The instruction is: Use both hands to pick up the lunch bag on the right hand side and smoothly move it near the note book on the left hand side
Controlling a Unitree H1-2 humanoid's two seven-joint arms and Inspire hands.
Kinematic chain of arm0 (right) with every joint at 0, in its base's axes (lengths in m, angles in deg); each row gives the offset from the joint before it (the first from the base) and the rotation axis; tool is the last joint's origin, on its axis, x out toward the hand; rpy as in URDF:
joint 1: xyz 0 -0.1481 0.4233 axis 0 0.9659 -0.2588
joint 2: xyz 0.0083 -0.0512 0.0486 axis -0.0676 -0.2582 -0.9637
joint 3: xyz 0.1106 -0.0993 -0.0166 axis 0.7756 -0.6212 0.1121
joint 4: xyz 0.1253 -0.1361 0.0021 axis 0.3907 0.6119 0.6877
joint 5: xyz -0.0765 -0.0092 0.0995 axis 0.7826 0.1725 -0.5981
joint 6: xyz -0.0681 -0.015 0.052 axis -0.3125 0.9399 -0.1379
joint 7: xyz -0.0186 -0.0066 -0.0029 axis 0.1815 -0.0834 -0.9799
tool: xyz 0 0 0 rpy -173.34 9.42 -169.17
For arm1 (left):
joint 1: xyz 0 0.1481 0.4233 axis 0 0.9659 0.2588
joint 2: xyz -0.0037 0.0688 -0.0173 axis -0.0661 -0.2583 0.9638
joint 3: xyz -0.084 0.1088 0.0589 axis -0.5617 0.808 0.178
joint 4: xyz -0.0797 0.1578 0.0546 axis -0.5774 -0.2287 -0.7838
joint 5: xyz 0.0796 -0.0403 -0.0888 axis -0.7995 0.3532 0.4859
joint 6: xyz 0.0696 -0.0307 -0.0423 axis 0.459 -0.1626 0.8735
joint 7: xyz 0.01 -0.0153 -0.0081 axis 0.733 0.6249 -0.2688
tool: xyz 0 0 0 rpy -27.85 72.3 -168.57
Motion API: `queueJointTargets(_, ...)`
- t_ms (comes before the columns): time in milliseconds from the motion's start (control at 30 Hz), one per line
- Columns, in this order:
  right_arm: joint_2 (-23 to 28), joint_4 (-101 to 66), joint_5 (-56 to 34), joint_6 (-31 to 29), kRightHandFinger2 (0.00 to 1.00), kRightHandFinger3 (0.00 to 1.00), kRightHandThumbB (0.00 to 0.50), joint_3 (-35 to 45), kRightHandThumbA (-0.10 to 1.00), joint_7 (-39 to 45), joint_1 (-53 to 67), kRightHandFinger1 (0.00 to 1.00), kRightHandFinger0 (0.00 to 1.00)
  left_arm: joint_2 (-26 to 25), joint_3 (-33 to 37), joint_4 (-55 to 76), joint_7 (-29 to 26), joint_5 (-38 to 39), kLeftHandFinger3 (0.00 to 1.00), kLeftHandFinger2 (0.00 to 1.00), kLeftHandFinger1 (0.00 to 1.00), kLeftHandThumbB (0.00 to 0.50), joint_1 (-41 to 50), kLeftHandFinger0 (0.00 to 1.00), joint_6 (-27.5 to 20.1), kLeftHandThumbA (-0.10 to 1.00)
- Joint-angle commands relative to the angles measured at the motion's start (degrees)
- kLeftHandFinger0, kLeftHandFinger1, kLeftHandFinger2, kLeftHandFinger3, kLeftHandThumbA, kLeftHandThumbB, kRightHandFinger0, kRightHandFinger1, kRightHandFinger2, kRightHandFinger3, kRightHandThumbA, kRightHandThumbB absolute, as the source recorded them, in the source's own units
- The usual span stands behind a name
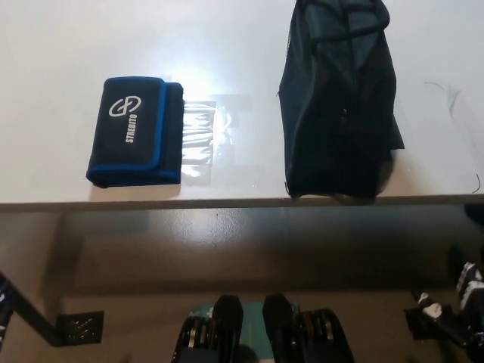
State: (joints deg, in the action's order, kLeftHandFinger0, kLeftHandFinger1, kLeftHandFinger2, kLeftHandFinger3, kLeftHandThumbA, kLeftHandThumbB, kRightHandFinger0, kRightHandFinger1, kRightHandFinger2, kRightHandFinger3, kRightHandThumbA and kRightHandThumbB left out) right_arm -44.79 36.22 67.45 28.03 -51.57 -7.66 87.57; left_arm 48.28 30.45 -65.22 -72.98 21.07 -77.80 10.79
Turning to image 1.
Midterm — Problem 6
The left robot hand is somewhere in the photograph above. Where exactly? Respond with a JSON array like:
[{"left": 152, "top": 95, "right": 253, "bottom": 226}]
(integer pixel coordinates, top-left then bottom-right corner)
[{"left": 0, "top": 281, "right": 11, "bottom": 343}]

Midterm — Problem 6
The clear tape patch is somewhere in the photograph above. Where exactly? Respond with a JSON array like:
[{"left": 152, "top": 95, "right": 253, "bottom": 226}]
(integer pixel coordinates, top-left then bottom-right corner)
[{"left": 180, "top": 98, "right": 217, "bottom": 187}]

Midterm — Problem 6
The black blue-trimmed Strebito notebook case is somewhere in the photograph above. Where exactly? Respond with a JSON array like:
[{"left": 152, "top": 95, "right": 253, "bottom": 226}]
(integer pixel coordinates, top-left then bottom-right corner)
[{"left": 85, "top": 76, "right": 185, "bottom": 188}]

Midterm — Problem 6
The dark fabric lunch bag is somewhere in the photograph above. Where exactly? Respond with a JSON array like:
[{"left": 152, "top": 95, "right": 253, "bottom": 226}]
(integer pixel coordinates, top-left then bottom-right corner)
[{"left": 277, "top": 0, "right": 406, "bottom": 200}]

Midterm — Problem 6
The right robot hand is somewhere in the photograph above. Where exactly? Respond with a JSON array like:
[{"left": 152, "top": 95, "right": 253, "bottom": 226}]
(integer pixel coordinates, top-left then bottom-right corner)
[{"left": 411, "top": 244, "right": 484, "bottom": 341}]

